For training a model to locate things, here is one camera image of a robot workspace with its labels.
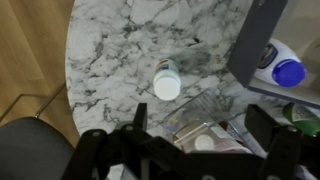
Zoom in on clear plastic cup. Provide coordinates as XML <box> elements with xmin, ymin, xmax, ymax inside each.
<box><xmin>163</xmin><ymin>89</ymin><xmax>255</xmax><ymax>155</ymax></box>

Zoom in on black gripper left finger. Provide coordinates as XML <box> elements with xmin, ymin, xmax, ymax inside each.
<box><xmin>133</xmin><ymin>102</ymin><xmax>149</xmax><ymax>132</ymax></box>

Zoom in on white bottle with blue cap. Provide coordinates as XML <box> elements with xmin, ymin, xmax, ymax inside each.
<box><xmin>253</xmin><ymin>38</ymin><xmax>307</xmax><ymax>89</ymax></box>

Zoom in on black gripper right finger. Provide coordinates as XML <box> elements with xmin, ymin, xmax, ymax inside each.
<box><xmin>244</xmin><ymin>103</ymin><xmax>282</xmax><ymax>153</ymax></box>

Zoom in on white pill bottle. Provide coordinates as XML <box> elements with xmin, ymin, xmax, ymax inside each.
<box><xmin>152</xmin><ymin>58</ymin><xmax>182</xmax><ymax>102</ymax></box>

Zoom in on green glass bottle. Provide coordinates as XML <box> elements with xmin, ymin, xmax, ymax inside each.
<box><xmin>282</xmin><ymin>102</ymin><xmax>320</xmax><ymax>138</ymax></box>

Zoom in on dark office chair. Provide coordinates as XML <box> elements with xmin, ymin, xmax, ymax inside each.
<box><xmin>0</xmin><ymin>116</ymin><xmax>76</xmax><ymax>180</ymax></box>

